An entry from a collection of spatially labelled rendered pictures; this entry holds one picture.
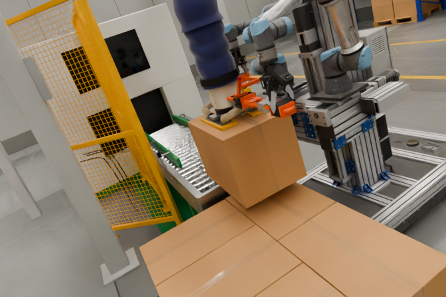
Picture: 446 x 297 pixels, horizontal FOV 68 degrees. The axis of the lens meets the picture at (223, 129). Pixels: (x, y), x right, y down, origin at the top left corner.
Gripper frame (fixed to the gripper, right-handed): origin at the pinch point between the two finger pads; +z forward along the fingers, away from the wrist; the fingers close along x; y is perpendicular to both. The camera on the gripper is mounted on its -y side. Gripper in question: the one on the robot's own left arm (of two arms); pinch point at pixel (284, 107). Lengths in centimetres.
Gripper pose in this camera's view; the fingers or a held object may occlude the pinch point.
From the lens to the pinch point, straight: 138.4
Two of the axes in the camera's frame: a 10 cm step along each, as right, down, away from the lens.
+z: 3.1, 9.0, 3.1
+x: -8.7, 4.0, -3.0
